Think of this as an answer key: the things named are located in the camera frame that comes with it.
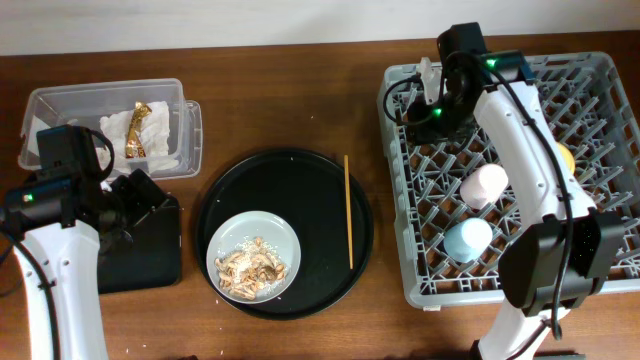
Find grey plate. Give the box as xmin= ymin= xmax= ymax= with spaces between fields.
xmin=205 ymin=211 xmax=302 ymax=305

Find round black tray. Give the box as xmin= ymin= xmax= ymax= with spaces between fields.
xmin=194 ymin=148 xmax=374 ymax=320

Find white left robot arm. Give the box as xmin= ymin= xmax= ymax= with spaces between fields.
xmin=1 ymin=168 xmax=181 ymax=359

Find food scraps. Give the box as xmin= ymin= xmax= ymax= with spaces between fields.
xmin=214 ymin=237 xmax=289 ymax=301

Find light blue plastic cup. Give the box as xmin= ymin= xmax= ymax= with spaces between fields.
xmin=443 ymin=218 xmax=493 ymax=263

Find yellow plastic bowl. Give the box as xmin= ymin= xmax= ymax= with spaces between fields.
xmin=556 ymin=142 xmax=576 ymax=176

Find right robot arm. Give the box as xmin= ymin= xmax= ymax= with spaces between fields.
xmin=378 ymin=51 xmax=639 ymax=359

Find white paper napkin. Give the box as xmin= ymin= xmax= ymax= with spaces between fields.
xmin=99 ymin=101 xmax=179 ymax=174

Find clear plastic waste bin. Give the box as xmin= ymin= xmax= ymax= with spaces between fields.
xmin=18 ymin=78 xmax=203 ymax=181

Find pink plastic cup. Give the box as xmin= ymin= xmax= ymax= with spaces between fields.
xmin=460 ymin=164 xmax=509 ymax=210

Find grey dishwasher rack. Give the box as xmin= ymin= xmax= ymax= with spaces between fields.
xmin=377 ymin=52 xmax=639 ymax=310

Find gold snack wrapper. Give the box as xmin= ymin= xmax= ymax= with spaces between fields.
xmin=125 ymin=102 xmax=152 ymax=158

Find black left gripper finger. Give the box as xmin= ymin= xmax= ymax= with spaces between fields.
xmin=112 ymin=169 xmax=167 ymax=210
xmin=112 ymin=184 xmax=160 ymax=235

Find black rectangular waste bin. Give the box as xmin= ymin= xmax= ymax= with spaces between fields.
xmin=97 ymin=195 xmax=182 ymax=294

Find wooden chopstick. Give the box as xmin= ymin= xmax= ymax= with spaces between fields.
xmin=343 ymin=154 xmax=354 ymax=270

